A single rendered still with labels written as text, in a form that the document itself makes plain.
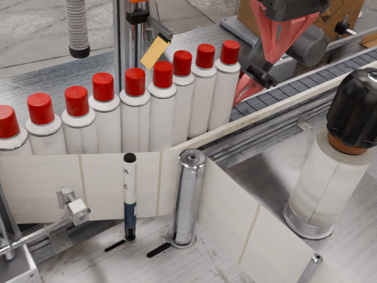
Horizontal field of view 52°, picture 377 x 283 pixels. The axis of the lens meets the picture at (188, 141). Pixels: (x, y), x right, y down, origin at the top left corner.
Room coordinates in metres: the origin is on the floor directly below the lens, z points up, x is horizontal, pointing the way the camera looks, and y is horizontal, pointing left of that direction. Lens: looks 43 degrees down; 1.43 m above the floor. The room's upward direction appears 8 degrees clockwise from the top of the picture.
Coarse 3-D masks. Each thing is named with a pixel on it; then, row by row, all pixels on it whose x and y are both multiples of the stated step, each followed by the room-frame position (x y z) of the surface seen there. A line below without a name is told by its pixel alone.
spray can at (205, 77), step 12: (204, 48) 0.62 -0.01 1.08; (204, 60) 0.61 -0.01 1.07; (192, 72) 0.61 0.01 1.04; (204, 72) 0.61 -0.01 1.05; (216, 72) 0.62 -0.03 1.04; (204, 84) 0.60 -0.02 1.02; (192, 96) 0.61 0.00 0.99; (204, 96) 0.60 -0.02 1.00; (192, 108) 0.60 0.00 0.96; (204, 108) 0.61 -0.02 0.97; (192, 120) 0.60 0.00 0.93; (204, 120) 0.61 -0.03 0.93; (192, 132) 0.60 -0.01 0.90; (204, 132) 0.61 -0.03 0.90
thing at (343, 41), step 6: (366, 30) 1.07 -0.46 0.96; (372, 30) 1.08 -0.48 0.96; (348, 36) 1.02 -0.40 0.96; (354, 36) 1.02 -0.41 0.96; (360, 36) 1.04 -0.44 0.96; (336, 42) 0.97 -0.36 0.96; (342, 42) 0.98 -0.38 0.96; (348, 42) 1.00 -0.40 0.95; (330, 48) 0.95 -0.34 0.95; (282, 60) 0.84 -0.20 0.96; (288, 60) 0.84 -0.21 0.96; (294, 60) 0.86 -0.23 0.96; (276, 66) 0.81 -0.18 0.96; (282, 66) 0.83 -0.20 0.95
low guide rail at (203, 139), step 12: (348, 72) 0.91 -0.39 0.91; (324, 84) 0.83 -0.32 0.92; (336, 84) 0.86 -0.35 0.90; (300, 96) 0.77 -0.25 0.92; (312, 96) 0.80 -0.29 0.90; (264, 108) 0.70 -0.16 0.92; (276, 108) 0.71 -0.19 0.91; (240, 120) 0.65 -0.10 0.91; (252, 120) 0.67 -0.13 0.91; (216, 132) 0.60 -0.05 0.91; (228, 132) 0.62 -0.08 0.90; (180, 144) 0.55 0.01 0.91; (192, 144) 0.56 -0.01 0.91; (204, 144) 0.58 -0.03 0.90
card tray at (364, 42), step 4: (368, 36) 1.27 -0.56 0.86; (372, 36) 1.29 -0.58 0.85; (376, 36) 1.31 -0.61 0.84; (364, 40) 1.26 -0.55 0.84; (368, 40) 1.28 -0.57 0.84; (372, 40) 1.29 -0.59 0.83; (376, 40) 1.29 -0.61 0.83; (360, 44) 1.25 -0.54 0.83; (364, 44) 1.25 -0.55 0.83; (368, 44) 1.25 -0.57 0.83; (372, 44) 1.26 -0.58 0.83; (376, 44) 1.26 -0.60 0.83
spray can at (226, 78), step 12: (228, 48) 0.64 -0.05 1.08; (216, 60) 0.66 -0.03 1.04; (228, 60) 0.64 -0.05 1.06; (228, 72) 0.63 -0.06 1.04; (216, 84) 0.63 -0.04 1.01; (228, 84) 0.63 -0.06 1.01; (216, 96) 0.63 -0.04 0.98; (228, 96) 0.63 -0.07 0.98; (216, 108) 0.63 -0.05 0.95; (228, 108) 0.63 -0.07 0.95; (216, 120) 0.63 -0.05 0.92; (228, 120) 0.64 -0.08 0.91
